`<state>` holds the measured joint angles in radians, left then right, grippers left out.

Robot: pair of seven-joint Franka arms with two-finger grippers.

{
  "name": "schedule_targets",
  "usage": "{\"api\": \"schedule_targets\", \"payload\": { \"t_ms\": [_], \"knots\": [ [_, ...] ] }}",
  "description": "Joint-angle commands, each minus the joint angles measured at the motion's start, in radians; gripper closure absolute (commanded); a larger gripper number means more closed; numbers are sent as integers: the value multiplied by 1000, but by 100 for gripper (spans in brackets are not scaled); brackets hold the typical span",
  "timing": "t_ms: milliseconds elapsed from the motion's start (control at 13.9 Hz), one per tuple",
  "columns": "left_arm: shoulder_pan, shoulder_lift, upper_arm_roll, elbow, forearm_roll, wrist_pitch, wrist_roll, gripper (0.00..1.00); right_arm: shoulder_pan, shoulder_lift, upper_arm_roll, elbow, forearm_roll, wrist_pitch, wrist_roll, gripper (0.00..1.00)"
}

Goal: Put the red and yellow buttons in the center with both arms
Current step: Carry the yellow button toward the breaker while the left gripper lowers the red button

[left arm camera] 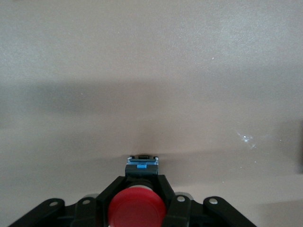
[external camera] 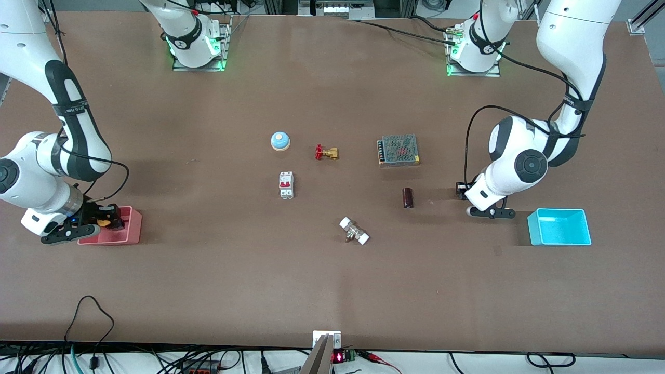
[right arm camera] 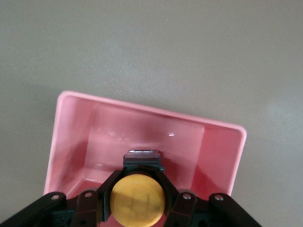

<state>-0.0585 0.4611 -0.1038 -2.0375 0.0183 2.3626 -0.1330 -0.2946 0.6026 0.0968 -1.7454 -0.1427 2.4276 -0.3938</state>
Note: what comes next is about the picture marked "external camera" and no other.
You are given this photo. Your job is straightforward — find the pink plastic bin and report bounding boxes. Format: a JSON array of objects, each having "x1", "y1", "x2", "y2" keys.
[{"x1": 78, "y1": 206, "x2": 142, "y2": 245}]

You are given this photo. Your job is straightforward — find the metal mesh power supply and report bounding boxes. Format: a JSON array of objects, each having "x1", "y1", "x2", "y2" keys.
[{"x1": 377, "y1": 134, "x2": 421, "y2": 167}]

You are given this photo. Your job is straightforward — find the cyan plastic bin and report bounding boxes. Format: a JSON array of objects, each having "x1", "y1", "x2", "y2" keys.
[{"x1": 527, "y1": 208, "x2": 592, "y2": 246}]

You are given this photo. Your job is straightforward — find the metal fitting with white ends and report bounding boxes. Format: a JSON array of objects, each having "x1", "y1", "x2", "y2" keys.
[{"x1": 339, "y1": 217, "x2": 370, "y2": 246}]

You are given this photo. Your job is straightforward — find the black power strip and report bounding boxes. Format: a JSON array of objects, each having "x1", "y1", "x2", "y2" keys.
[{"x1": 177, "y1": 361, "x2": 221, "y2": 374}]

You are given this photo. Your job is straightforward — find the grey metal bar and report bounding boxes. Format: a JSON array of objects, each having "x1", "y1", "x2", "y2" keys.
[{"x1": 300, "y1": 334, "x2": 334, "y2": 374}]

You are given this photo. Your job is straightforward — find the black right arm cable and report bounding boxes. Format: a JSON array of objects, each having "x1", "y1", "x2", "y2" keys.
[{"x1": 57, "y1": 144, "x2": 130, "y2": 203}]

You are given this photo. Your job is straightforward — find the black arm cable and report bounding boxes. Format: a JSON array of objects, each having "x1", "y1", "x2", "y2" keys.
[
  {"x1": 464, "y1": 0, "x2": 588, "y2": 182},
  {"x1": 57, "y1": 144, "x2": 130, "y2": 203}
]

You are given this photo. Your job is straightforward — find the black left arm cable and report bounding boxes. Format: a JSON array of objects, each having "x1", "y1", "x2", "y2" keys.
[{"x1": 464, "y1": 0, "x2": 588, "y2": 182}]

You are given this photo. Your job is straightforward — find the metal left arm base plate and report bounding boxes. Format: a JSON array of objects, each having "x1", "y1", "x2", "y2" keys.
[{"x1": 447, "y1": 26, "x2": 501, "y2": 77}]

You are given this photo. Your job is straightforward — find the black looped cable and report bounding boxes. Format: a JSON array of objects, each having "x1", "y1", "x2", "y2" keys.
[{"x1": 63, "y1": 295, "x2": 116, "y2": 370}]

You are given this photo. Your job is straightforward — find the short black table cable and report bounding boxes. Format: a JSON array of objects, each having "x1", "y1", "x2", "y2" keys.
[{"x1": 409, "y1": 15, "x2": 455, "y2": 34}]

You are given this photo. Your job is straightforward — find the long black table cable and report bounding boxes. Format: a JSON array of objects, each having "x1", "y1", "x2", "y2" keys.
[{"x1": 357, "y1": 20, "x2": 457, "y2": 44}]

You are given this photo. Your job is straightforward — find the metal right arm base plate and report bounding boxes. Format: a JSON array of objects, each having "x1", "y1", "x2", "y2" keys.
[{"x1": 172, "y1": 16, "x2": 232, "y2": 72}]

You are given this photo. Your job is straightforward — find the red clip wire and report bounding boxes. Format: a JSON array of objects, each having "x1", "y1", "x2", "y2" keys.
[{"x1": 364, "y1": 352, "x2": 402, "y2": 374}]

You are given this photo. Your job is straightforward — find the black coiled cable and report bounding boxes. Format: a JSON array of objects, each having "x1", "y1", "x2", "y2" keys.
[{"x1": 526, "y1": 352, "x2": 576, "y2": 368}]

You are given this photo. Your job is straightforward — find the white mounting bracket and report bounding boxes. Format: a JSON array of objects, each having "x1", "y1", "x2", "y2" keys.
[{"x1": 313, "y1": 331, "x2": 342, "y2": 349}]

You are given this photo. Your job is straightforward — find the metal frame with white light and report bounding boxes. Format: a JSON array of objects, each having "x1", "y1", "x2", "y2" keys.
[{"x1": 298, "y1": 0, "x2": 376, "y2": 20}]

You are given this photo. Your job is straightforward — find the aluminium profile rail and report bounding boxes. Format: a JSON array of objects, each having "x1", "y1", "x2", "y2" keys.
[{"x1": 626, "y1": 3, "x2": 656, "y2": 36}]

